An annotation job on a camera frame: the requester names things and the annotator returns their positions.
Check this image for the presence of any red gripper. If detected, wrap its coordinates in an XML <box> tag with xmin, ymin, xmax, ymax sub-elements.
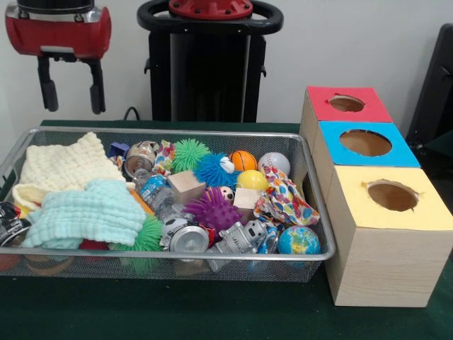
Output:
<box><xmin>5</xmin><ymin>5</ymin><xmax>113</xmax><ymax>115</ymax></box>

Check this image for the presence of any mint green waffle cloth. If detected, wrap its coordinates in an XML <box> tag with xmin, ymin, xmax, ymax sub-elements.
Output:
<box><xmin>21</xmin><ymin>178</ymin><xmax>148</xmax><ymax>249</ymax></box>

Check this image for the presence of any shallow metal mesh bin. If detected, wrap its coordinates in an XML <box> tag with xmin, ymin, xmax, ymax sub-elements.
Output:
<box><xmin>0</xmin><ymin>126</ymin><xmax>336</xmax><ymax>283</ymax></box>

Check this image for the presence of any wooden box with three holes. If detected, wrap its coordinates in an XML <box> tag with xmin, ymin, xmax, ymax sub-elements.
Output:
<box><xmin>299</xmin><ymin>85</ymin><xmax>453</xmax><ymax>307</ymax></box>

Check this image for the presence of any cream waffle cloth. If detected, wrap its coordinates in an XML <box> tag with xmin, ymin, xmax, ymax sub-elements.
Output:
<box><xmin>12</xmin><ymin>132</ymin><xmax>135</xmax><ymax>210</ymax></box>

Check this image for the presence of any blue spiky ball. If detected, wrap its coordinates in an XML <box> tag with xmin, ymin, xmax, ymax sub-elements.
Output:
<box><xmin>193</xmin><ymin>152</ymin><xmax>241</xmax><ymax>188</ymax></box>

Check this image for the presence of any green spiky ball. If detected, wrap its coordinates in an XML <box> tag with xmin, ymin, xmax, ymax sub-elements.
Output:
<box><xmin>109</xmin><ymin>214</ymin><xmax>164</xmax><ymax>252</ymax></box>

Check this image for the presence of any purple spiky ball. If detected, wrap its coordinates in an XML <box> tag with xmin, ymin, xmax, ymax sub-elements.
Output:
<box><xmin>183</xmin><ymin>186</ymin><xmax>245</xmax><ymax>234</ymax></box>

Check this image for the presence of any yellow plastic ball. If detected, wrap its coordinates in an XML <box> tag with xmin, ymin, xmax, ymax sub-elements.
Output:
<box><xmin>236</xmin><ymin>169</ymin><xmax>270</xmax><ymax>192</ymax></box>

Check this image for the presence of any white baseball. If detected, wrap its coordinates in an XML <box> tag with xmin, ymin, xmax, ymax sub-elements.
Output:
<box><xmin>257</xmin><ymin>152</ymin><xmax>292</xmax><ymax>177</ymax></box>

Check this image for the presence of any silver toy robot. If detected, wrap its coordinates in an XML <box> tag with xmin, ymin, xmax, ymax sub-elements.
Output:
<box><xmin>205</xmin><ymin>220</ymin><xmax>267</xmax><ymax>256</ymax></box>

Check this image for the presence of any dark green table cloth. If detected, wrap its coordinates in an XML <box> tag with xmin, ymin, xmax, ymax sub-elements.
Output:
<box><xmin>0</xmin><ymin>119</ymin><xmax>453</xmax><ymax>340</ymax></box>
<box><xmin>423</xmin><ymin>127</ymin><xmax>453</xmax><ymax>154</ymax></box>

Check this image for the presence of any colourful heart print cloth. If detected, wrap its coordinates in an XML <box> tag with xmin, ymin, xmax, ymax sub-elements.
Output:
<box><xmin>253</xmin><ymin>165</ymin><xmax>321</xmax><ymax>227</ymax></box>

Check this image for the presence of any globe print ball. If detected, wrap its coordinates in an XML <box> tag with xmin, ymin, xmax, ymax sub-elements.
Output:
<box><xmin>277</xmin><ymin>225</ymin><xmax>321</xmax><ymax>256</ymax></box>

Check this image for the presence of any black upright panel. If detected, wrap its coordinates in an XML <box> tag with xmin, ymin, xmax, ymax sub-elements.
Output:
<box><xmin>406</xmin><ymin>23</ymin><xmax>453</xmax><ymax>142</ymax></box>

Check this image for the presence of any black and red robot pedestal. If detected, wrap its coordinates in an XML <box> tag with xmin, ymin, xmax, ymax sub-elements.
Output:
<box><xmin>137</xmin><ymin>0</ymin><xmax>285</xmax><ymax>123</ymax></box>

